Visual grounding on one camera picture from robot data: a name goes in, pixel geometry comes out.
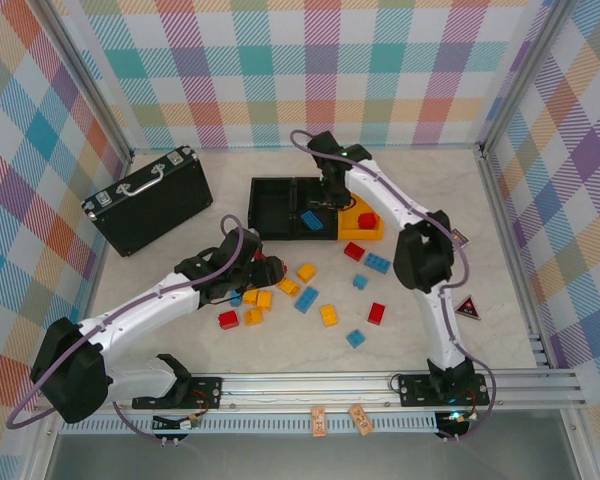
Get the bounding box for blue two-by-four lego brick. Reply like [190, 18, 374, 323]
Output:
[299, 209, 327, 232]
[363, 252, 392, 275]
[294, 286, 320, 315]

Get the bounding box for black plastic bin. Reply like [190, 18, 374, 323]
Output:
[248, 176, 297, 241]
[292, 176, 340, 242]

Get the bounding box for yellow plastic bin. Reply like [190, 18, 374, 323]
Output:
[337, 192, 385, 242]

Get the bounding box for black red triangle badge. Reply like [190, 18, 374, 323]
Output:
[454, 294, 483, 320]

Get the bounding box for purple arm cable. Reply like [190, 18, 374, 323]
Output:
[7, 213, 246, 446]
[289, 128, 499, 444]

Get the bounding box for black briefcase with metal handle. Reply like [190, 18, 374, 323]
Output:
[81, 144, 215, 259]

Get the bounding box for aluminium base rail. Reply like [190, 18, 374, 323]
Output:
[44, 370, 581, 410]

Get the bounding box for power connector with wires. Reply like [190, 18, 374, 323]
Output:
[435, 405, 481, 440]
[152, 412, 204, 434]

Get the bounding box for white slotted cable duct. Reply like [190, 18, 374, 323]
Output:
[59, 417, 441, 436]

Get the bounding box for aluminium side rail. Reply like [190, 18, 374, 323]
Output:
[475, 148, 552, 372]

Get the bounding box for aluminium frame post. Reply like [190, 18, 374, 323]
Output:
[42, 0, 134, 159]
[478, 0, 574, 154]

